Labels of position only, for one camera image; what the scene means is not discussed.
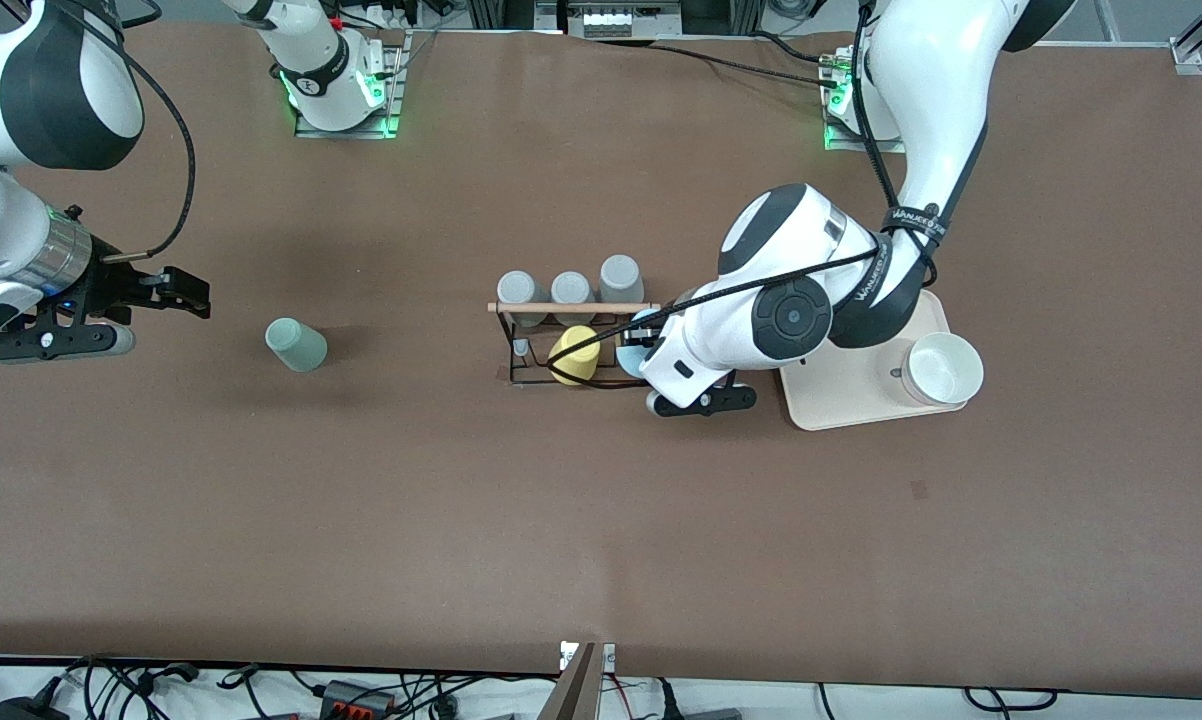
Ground black terminal block red levers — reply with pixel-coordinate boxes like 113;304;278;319
319;680;399;717

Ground grey cup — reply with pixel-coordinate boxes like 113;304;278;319
497;271;550;328
551;271;595;328
599;255;646;304

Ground cream plastic tray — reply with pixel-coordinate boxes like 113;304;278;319
779;290;972;432

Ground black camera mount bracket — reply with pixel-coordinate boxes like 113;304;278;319
656;382;759;419
0;315;112;362

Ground grey angled pole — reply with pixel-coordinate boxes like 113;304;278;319
538;643;599;720

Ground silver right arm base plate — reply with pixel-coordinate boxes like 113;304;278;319
294;30;412;139

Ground yellow cup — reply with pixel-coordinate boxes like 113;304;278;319
549;325;602;386

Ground black right camera mount bracket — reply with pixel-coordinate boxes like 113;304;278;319
0;315;112;362

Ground black left camera mount bracket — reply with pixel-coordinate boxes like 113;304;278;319
656;382;759;419

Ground white small plate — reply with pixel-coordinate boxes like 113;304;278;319
559;641;617;671

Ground white bowl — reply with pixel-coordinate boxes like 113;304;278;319
899;332;985;408

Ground light blue cup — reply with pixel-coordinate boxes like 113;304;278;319
616;308;667;379

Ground white power strip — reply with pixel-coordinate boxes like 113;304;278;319
581;3;684;39

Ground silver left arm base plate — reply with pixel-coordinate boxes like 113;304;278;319
823;50;907;154

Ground pale green cup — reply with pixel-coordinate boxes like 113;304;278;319
265;318;328;373

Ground black wire cup rack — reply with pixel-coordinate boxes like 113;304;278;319
488;300;662;388

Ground black table cable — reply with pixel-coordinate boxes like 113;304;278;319
651;40;832;86

